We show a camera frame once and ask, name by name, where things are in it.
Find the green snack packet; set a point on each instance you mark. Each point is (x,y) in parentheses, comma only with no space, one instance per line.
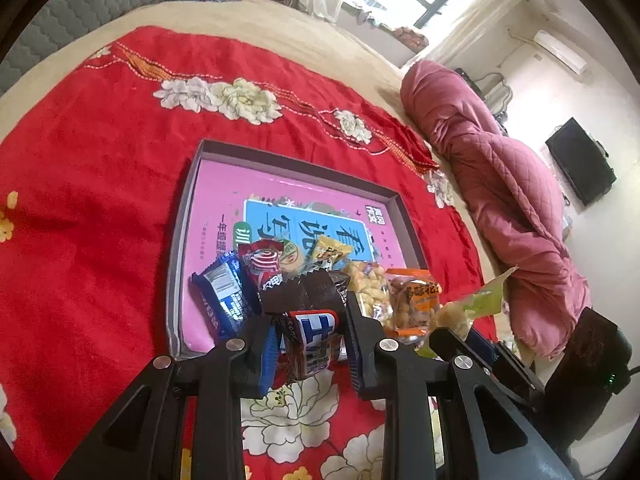
(480,302)

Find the blue cookie packet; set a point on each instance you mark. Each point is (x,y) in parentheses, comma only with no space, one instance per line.
(222,290)

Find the clear packet of yellow puffs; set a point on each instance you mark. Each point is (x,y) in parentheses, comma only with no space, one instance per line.
(370,285)

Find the pink quilt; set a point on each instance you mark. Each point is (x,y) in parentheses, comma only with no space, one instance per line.
(500,175)

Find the patterned cloth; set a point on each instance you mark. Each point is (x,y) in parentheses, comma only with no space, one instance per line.
(410,37)

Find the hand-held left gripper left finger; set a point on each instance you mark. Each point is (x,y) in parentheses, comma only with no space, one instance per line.
(270,355)

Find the red floral blanket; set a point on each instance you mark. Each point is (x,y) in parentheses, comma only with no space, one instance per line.
(100,160)

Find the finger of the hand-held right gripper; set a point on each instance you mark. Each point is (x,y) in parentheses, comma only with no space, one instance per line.
(447,342)
(482,347)

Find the white air conditioner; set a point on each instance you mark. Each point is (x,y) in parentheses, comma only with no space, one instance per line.
(560,50)

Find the black television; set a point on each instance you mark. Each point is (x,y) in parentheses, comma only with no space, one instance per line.
(580,160)

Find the black chocolate bar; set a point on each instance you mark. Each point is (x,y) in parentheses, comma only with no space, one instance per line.
(310,340)

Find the orange peanut packet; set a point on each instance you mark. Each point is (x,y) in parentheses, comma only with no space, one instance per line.
(415,305)

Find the red candy packet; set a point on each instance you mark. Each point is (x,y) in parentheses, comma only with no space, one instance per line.
(260,260)

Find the grey cardboard box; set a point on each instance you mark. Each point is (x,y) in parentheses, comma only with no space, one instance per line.
(300,171)

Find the yellow cake packet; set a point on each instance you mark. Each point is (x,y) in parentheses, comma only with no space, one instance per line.
(327,252)

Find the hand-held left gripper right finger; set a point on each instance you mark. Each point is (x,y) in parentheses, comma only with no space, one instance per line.
(352,355)

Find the grey quilted headboard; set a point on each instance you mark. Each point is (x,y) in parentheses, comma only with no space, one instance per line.
(75,0)

